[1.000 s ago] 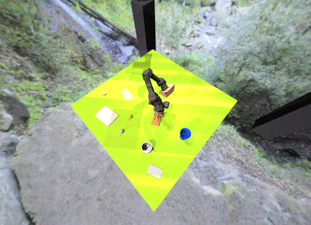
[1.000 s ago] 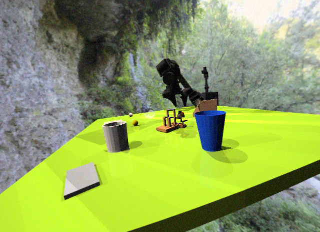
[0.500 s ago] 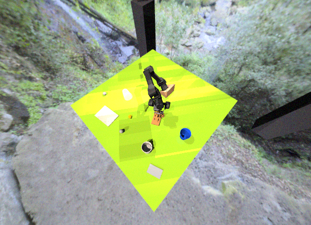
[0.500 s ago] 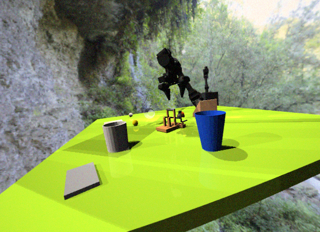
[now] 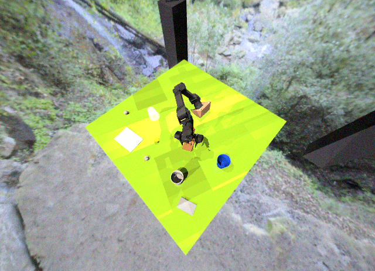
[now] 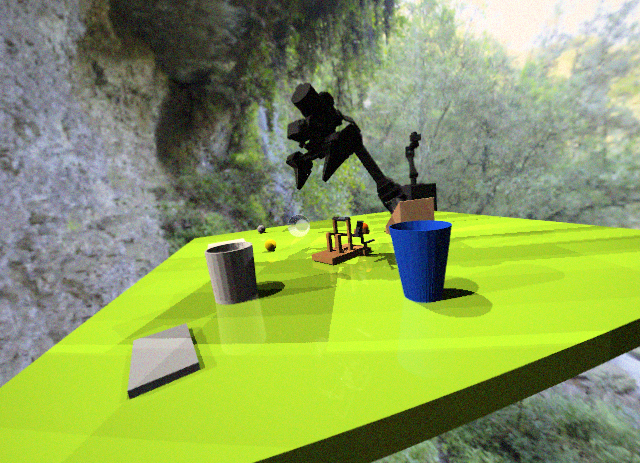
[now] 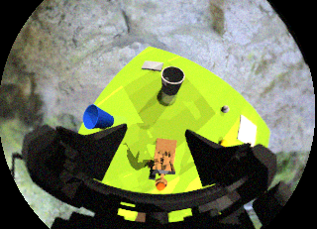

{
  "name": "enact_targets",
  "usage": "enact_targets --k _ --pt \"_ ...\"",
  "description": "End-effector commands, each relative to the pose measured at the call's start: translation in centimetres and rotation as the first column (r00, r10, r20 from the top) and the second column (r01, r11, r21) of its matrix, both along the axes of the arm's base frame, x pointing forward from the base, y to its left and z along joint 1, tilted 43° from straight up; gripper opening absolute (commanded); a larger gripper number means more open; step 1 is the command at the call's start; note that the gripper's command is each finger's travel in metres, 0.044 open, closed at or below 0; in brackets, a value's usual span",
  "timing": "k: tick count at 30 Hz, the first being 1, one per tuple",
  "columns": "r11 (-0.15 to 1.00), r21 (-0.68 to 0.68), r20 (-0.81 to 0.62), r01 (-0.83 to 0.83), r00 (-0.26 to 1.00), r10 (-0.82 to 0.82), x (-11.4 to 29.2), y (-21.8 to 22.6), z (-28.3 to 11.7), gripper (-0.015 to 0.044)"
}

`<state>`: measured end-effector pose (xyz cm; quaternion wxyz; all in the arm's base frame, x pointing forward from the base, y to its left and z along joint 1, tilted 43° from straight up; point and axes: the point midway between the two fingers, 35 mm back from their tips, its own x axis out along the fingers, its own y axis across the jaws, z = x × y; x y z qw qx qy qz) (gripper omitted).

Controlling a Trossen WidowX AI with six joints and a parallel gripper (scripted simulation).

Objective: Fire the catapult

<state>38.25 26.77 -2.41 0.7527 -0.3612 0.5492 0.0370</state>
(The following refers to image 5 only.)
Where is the blue cup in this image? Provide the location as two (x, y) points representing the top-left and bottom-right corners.
(217, 154), (231, 169)

